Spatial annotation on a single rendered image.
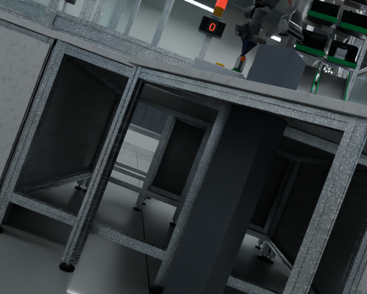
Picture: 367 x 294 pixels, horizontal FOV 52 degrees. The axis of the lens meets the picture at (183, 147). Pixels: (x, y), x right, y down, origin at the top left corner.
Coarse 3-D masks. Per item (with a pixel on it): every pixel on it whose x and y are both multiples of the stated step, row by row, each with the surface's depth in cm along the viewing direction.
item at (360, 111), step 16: (144, 64) 139; (160, 64) 134; (208, 80) 121; (224, 80) 117; (240, 80) 114; (272, 96) 108; (288, 96) 104; (304, 96) 102; (320, 96) 99; (336, 112) 98; (352, 112) 94; (304, 128) 144; (320, 128) 131
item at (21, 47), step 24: (0, 24) 157; (24, 24) 155; (0, 48) 156; (24, 48) 155; (48, 48) 155; (0, 72) 156; (24, 72) 155; (0, 96) 156; (24, 96) 155; (0, 120) 156; (24, 120) 156; (0, 144) 156; (0, 168) 156; (0, 192) 159
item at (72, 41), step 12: (60, 36) 153; (84, 48) 152; (96, 48) 152; (120, 60) 152; (108, 72) 205; (120, 84) 246; (144, 96) 271; (156, 96) 237; (168, 96) 212; (180, 108) 260; (192, 108) 230; (204, 108) 205; (204, 120) 282; (288, 144) 226; (300, 144) 202; (312, 156) 246; (324, 156) 218
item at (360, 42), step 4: (360, 12) 285; (352, 36) 281; (360, 40) 281; (356, 44) 281; (360, 44) 281; (360, 48) 281; (340, 68) 282; (340, 72) 281; (348, 72) 282; (344, 76) 281
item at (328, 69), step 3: (324, 66) 254; (327, 66) 252; (330, 66) 252; (324, 69) 249; (327, 69) 249; (330, 69) 249; (318, 72) 252; (327, 72) 248; (330, 72) 248; (333, 72) 249; (318, 75) 251; (336, 75) 251; (315, 87) 250; (312, 90) 251; (312, 93) 251
